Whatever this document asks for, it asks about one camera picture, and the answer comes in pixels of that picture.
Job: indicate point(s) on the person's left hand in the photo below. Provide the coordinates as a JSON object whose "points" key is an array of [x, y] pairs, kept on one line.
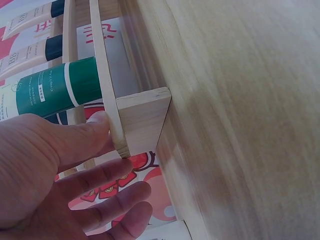
{"points": [[32, 170]]}

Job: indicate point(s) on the person's left thumb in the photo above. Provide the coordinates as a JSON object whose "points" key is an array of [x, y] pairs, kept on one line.
{"points": [[87, 135]]}

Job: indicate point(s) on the light wooden rack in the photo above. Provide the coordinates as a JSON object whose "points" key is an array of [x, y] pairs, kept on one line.
{"points": [[142, 120]]}

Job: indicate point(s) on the green and white tube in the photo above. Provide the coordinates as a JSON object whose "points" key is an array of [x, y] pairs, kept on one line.
{"points": [[50, 92]]}

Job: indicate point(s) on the beige tube with dark cap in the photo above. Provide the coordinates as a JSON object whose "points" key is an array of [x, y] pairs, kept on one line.
{"points": [[27, 56], [30, 17]]}

